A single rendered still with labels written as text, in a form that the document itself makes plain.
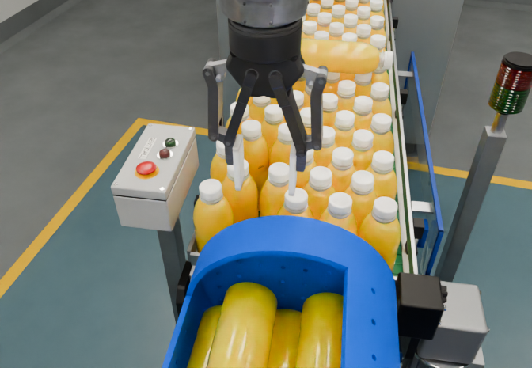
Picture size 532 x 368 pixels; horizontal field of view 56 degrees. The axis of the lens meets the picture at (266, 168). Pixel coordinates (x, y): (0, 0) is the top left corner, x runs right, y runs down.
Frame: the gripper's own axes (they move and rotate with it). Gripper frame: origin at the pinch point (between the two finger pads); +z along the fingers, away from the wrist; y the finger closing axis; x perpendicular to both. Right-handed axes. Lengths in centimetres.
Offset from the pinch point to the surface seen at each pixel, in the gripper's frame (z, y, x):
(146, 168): 16.6, -24.3, 16.5
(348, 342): 6.0, 11.5, -19.0
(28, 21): 124, -239, 297
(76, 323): 128, -82, 48
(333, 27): 17, 6, 82
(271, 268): 14.4, 1.4, -4.2
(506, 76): 5, 38, 38
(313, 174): 16.8, 5.4, 19.3
